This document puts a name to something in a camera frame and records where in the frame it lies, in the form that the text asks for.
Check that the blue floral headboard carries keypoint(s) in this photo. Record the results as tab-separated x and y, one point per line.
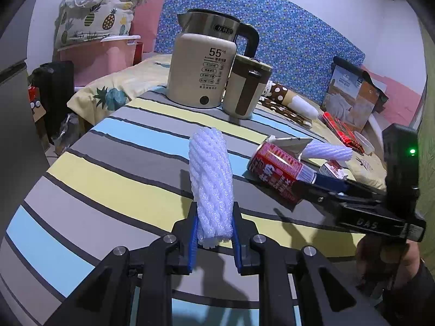
289	34

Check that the beige electric kettle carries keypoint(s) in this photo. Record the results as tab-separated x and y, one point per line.
200	74

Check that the brown polka dot blanket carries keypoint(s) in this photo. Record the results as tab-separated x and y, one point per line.
282	95

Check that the beige brown lidded jug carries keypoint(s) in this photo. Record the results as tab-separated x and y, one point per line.
244	88

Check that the small purple printed box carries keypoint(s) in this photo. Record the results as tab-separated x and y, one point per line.
333	169

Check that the person's right forearm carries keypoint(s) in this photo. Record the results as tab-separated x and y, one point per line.
414	298

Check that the white bowl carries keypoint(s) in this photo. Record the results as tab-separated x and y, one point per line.
365	142

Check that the black case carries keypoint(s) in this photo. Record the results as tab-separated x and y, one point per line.
57	95

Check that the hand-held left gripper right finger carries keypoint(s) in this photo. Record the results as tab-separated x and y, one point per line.
237	241

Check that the pink storage box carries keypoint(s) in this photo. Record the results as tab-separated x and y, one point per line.
98	61

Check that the pineapple print bedding bundle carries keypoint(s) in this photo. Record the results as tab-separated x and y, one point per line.
95	17

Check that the cardboard quilt box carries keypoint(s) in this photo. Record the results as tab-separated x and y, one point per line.
346	98

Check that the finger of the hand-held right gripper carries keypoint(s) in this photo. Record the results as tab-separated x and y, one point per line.
329	180
319	195

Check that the red drink can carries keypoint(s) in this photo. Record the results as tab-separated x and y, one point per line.
275	169

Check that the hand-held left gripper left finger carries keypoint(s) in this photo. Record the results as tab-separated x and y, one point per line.
193	241

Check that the red plaid cloth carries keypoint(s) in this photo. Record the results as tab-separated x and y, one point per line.
340	129

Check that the green curtain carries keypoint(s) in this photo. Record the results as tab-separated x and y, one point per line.
426	176

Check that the striped tablecloth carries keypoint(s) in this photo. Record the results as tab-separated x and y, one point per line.
119	183

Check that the person's right hand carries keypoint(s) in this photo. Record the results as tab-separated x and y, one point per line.
411	254

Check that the white foam net sleeve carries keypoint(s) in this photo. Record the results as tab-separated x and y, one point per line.
210	183
326	151

